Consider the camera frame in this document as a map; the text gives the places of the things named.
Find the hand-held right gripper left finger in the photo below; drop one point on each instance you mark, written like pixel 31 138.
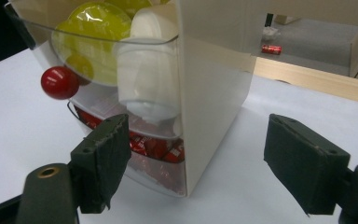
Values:
pixel 105 161

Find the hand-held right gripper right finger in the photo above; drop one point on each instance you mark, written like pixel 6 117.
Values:
pixel 304 168

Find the white drawer cabinet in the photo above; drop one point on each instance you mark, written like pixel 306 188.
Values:
pixel 211 93

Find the row of red packets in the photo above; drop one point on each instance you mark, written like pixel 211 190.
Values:
pixel 158 149

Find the clear bottom drawer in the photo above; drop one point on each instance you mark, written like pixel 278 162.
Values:
pixel 161 174

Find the clear plastic drawer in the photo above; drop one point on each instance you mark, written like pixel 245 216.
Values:
pixel 105 104

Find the light wooden board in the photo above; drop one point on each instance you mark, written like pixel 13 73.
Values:
pixel 317 81

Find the red ball knob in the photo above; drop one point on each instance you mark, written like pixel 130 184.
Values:
pixel 59 82

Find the white plastic container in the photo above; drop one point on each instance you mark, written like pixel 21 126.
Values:
pixel 149 68

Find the red can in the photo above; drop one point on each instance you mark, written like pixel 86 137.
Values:
pixel 271 49

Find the clear plastic bin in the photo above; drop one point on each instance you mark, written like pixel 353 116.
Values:
pixel 43 46

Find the large yellow-green capsule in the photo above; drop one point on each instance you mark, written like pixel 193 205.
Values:
pixel 99 23

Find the white crumpled paper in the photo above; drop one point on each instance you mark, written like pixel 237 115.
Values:
pixel 270 33

